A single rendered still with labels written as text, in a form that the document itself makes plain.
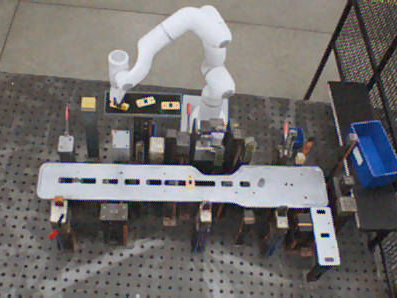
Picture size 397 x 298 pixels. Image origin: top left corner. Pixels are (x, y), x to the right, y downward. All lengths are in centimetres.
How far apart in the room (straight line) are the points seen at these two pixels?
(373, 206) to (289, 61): 212
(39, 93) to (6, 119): 25
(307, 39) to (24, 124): 264
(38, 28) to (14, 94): 143
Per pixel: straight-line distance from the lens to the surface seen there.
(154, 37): 221
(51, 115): 307
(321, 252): 246
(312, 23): 487
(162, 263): 262
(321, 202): 257
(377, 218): 261
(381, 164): 277
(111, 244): 262
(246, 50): 444
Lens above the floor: 316
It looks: 57 degrees down
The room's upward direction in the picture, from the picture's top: 12 degrees clockwise
